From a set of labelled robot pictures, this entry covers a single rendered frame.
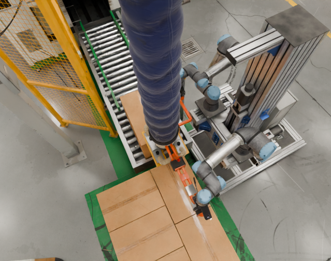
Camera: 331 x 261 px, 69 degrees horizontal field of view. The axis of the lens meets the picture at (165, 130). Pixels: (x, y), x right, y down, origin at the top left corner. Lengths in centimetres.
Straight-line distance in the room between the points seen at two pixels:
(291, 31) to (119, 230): 211
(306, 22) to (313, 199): 230
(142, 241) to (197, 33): 334
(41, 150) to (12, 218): 89
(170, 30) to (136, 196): 191
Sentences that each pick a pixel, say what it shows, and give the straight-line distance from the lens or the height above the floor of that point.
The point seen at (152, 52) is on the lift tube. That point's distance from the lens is 98.
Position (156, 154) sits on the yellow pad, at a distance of 198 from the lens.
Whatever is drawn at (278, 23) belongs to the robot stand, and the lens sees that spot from 161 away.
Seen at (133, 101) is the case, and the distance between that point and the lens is 249.
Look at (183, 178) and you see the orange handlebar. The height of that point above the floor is 128.
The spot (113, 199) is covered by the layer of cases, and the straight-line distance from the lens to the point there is 259.
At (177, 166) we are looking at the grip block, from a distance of 181.
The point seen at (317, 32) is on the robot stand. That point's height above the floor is 203.
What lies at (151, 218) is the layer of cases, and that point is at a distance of 250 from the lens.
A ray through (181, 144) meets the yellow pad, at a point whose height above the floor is 116.
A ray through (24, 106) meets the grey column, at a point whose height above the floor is 126.
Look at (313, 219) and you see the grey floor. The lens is 342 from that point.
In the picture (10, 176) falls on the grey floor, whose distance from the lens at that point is 379.
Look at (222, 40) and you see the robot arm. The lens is 205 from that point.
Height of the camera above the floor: 302
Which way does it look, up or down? 64 degrees down
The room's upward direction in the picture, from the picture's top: 5 degrees counter-clockwise
